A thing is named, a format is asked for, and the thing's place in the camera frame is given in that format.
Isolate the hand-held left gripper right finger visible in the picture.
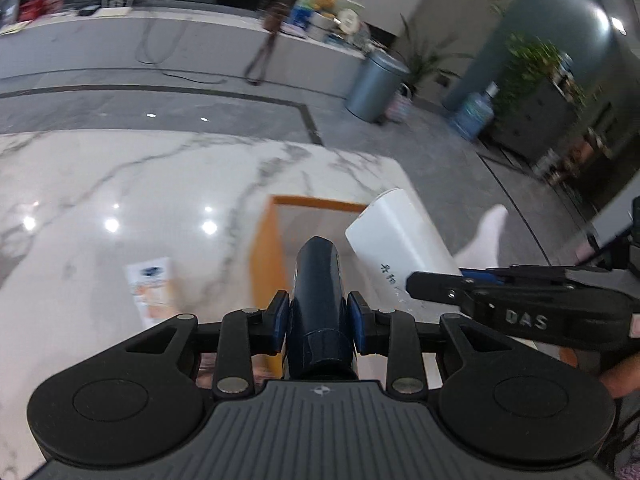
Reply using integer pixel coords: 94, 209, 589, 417
346, 291, 516, 395

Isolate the brown camera bag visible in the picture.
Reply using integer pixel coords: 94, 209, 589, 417
245, 2, 291, 86

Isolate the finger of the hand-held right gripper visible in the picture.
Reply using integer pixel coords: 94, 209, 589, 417
462, 264, 571, 285
406, 271, 473, 307

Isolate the round hand fan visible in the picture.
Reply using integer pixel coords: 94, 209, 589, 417
335, 7, 361, 33

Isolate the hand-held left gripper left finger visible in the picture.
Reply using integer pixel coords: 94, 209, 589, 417
125, 290, 292, 395

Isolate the dark cabinet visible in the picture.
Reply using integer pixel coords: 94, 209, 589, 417
492, 80, 611, 161

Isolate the black cable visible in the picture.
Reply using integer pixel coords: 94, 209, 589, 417
135, 17, 241, 83

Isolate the marble television console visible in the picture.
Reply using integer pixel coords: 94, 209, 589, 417
0, 2, 371, 98

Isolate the tall leafy floor plant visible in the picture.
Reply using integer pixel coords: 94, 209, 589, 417
395, 15, 471, 96

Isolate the small white packet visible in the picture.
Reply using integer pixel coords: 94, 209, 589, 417
125, 257, 182, 331

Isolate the grey pot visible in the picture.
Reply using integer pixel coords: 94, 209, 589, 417
307, 10, 336, 41

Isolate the person's right forearm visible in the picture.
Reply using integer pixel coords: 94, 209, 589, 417
597, 355, 640, 401

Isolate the orange cardboard box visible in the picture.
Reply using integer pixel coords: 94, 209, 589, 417
250, 195, 371, 378

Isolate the red box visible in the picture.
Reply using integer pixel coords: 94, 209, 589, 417
17, 0, 66, 21

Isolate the person's leg in white sock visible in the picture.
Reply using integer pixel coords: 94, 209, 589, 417
455, 204, 511, 278

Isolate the blue water jug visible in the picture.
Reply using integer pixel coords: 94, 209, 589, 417
450, 82, 501, 141

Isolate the small gift bag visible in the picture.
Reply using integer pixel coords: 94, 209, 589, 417
385, 85, 413, 123

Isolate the bushy green plant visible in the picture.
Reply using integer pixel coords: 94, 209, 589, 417
495, 32, 586, 126

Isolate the white long box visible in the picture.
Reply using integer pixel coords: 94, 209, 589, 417
345, 188, 463, 318

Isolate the grey trash can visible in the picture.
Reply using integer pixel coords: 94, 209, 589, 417
345, 50, 411, 123

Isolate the black cylinder bottle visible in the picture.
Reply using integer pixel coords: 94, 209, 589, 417
284, 236, 360, 381

